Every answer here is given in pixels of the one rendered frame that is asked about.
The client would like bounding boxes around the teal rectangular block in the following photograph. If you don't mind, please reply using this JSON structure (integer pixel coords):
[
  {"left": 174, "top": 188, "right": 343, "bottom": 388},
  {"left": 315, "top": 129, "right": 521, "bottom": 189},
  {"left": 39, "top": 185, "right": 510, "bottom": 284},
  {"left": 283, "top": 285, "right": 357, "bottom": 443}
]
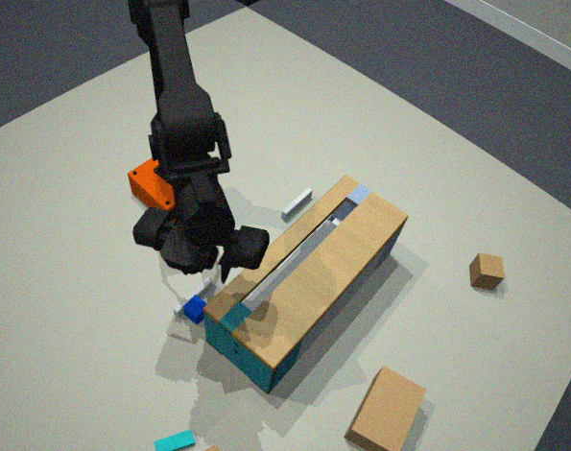
[{"left": 155, "top": 430, "right": 196, "bottom": 451}]

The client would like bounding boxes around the blue block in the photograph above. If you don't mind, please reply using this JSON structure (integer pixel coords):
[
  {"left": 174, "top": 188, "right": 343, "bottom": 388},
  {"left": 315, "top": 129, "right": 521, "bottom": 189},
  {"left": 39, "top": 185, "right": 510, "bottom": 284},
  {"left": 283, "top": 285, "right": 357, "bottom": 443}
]
[{"left": 183, "top": 295, "right": 207, "bottom": 324}]

